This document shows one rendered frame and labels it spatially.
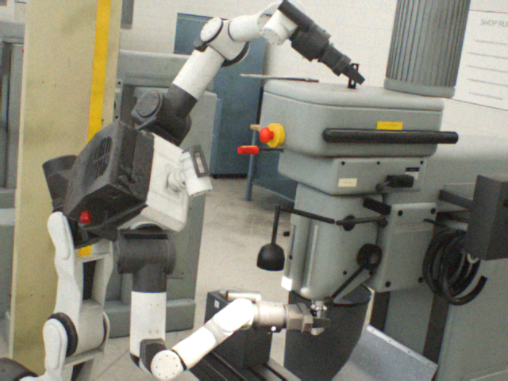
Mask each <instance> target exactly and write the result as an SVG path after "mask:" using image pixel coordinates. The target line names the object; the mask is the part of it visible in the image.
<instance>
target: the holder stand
mask: <svg viewBox="0 0 508 381"><path fill-rule="evenodd" d="M226 291H243V290H241V289H239V288H235V287H223V288H221V289H220V290H219V291H208V292H207V299H206V312H205V319H204V325H205V324H206V323H207V322H208V321H209V320H210V319H212V318H213V317H214V316H215V315H216V314H218V313H219V312H220V311H222V310H223V309H224V308H226V307H227V306H228V305H229V304H231V302H227V301H226V298H225V296H226ZM272 334H273V333H263V332H256V331H255V330H254V328H253V327H250V328H249V329H240V330H237V331H235V332H234V333H232V334H231V335H230V336H229V337H227V338H226V339H225V340H224V341H223V342H221V343H220V344H219V345H218V346H217V347H216V348H214V349H213V350H214V351H215V352H217V353H218V354H220V355H221V356H223V357H225V358H227V359H228V360H230V361H232V362H233V363H235V364H236V365H237V366H239V367H240V368H247V367H251V366H253V365H256V364H261V363H264V362H267V361H269V356H270V351H271V339H272Z"/></svg>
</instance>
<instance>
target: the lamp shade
mask: <svg viewBox="0 0 508 381"><path fill-rule="evenodd" d="M284 263H285V256H284V251H283V249H282V248H281V247H280V246H279V245H278V244H271V243H267V244H265V245H263V246H261V248H260V250H259V252H258V254H257V259H256V266H257V267H258V268H259V269H262V270H265V271H282V270H283V269H284Z"/></svg>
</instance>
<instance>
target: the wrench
mask: <svg viewBox="0 0 508 381"><path fill-rule="evenodd" d="M241 76H244V77H252V78H264V79H287V80H300V81H307V82H318V83H319V79H312V78H306V77H290V76H277V75H254V74H244V73H241Z"/></svg>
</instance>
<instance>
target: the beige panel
mask: <svg viewBox="0 0 508 381"><path fill-rule="evenodd" d="M121 8H122V0H27V1H26V16H25V47H24V63H23V79H22V95H21V125H20V141H19V157H18V173H17V204H16V220H15V236H14V251H13V283H12V299H11V315H10V346H9V356H10V359H12V360H15V361H17V362H18V363H20V364H22V365H24V366H26V367H27V368H28V369H30V370H32V371H34V372H36V373H37V374H38V375H39V376H42V375H44V374H45V372H46V371H47V369H46V367H45V357H46V349H45V342H44V338H43V327H44V323H45V322H46V321H47V320H48V318H49V317H50V316H51V315H52V314H53V313H54V310H55V308H56V298H57V290H58V281H59V276H58V272H57V270H56V266H55V258H56V247H55V245H54V243H53V241H52V238H51V236H50V234H49V231H48V219H49V217H50V216H51V214H53V212H52V211H53V210H54V209H53V205H52V202H53V201H52V198H51V195H50V192H49V189H48V184H47V182H46V178H45V176H44V171H43V168H42V165H43V163H44V162H46V161H47V160H50V159H53V158H56V157H58V156H65V155H76V156H78V155H79V153H80V152H81V151H82V150H83V149H84V148H85V146H86V145H87V144H88V142H89V141H90V140H91V138H92V137H93V136H94V135H95V134H96V132H98V131H100V130H101V129H104V128H105V127H106V126H108V125H110V124H112V123H113V117H114V98H115V88H116V78H117V58H118V48H119V37H120V28H121Z"/></svg>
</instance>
